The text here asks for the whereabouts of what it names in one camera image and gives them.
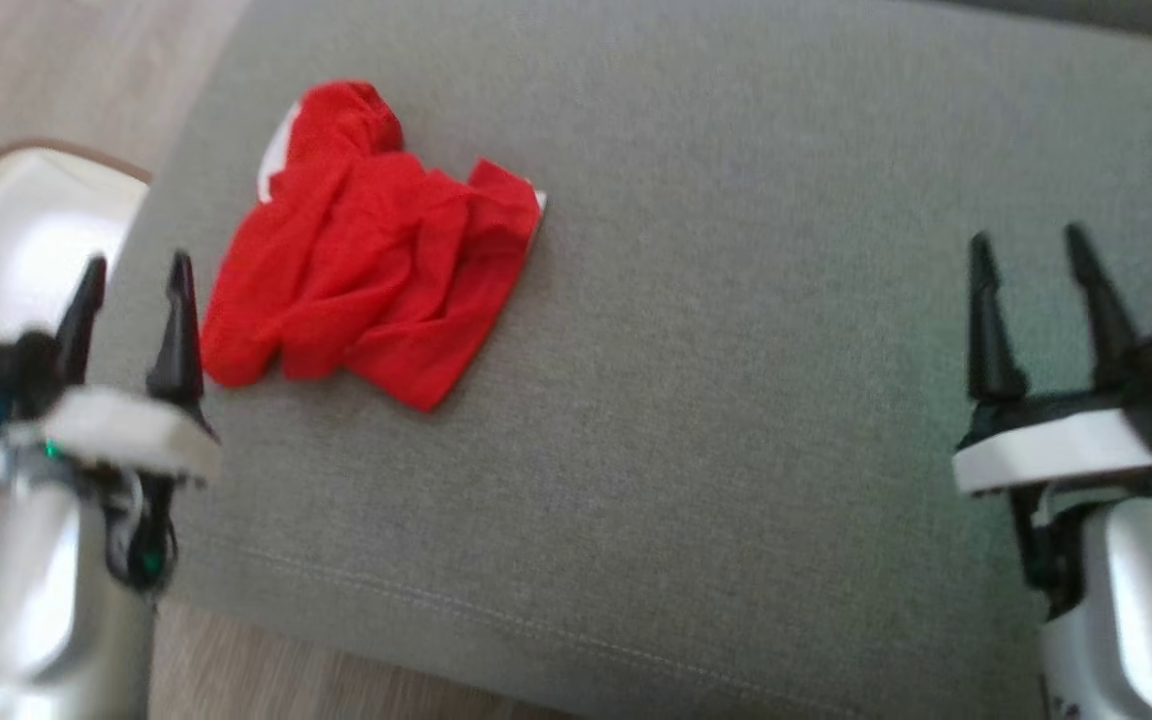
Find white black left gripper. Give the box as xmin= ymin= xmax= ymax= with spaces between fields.
xmin=6 ymin=250 xmax=223 ymax=593

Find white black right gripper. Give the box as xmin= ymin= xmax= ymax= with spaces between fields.
xmin=951 ymin=222 xmax=1152 ymax=593

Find grey sofa backrest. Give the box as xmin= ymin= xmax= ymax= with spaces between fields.
xmin=936 ymin=0 xmax=1152 ymax=47

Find white laundry basket brown rim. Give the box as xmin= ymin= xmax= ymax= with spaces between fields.
xmin=0 ymin=140 xmax=153 ymax=353

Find grey fabric sofa seat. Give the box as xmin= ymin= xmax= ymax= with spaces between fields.
xmin=86 ymin=0 xmax=1152 ymax=720

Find red shorts white stripes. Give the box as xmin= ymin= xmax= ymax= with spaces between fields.
xmin=201 ymin=80 xmax=548 ymax=414

